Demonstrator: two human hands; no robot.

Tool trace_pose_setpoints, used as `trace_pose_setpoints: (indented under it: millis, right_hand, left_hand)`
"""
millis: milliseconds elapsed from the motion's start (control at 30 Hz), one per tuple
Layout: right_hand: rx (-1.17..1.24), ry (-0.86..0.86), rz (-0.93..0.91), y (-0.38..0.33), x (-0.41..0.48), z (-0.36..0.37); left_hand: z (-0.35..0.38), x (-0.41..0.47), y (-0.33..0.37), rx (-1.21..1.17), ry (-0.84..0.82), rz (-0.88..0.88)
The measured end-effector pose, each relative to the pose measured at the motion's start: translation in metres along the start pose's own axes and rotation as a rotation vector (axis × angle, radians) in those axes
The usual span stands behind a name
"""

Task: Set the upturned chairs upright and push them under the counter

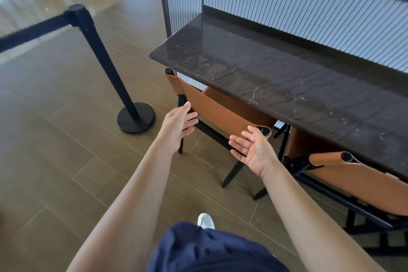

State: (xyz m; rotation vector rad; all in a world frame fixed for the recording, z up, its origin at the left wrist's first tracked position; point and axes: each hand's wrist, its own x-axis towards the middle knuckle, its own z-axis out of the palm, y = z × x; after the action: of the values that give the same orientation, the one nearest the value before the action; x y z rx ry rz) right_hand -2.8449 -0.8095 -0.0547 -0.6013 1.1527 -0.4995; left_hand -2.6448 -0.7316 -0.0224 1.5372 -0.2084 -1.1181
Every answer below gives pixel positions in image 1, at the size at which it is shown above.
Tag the person's right hand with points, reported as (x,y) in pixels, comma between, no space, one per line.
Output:
(258,153)

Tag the person's right middle finger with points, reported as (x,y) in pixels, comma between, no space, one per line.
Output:
(238,142)

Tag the person's left middle finger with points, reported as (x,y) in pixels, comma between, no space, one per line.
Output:
(192,123)

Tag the person's right little finger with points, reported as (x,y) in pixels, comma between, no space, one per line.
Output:
(237,155)

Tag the black stanchion post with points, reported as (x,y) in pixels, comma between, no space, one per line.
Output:
(106,64)

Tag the person's left thumb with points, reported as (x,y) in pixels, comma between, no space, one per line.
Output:
(181,108)

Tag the person's right forearm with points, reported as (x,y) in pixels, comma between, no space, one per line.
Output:
(312,227)

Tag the person's left hand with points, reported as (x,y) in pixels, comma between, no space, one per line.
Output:
(173,128)

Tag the wide white ribbed counter panel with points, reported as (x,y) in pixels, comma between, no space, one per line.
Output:
(318,4)

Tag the narrow white ribbed counter panel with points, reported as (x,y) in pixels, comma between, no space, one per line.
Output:
(183,4)

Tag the navy blue shorts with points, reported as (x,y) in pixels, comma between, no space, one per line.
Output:
(210,249)

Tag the person's right thumb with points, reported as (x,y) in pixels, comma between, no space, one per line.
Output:
(256,133)

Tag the dark marble bar counter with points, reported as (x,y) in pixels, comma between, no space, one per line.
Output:
(287,67)

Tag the white shoe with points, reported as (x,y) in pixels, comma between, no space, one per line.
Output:
(206,220)

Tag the black barrier belt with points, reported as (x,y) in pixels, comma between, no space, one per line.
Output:
(32,31)

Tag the brown leather chair black frame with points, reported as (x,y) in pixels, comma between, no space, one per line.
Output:
(366,182)
(216,114)

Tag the person's left forearm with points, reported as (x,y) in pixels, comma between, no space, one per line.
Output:
(127,214)

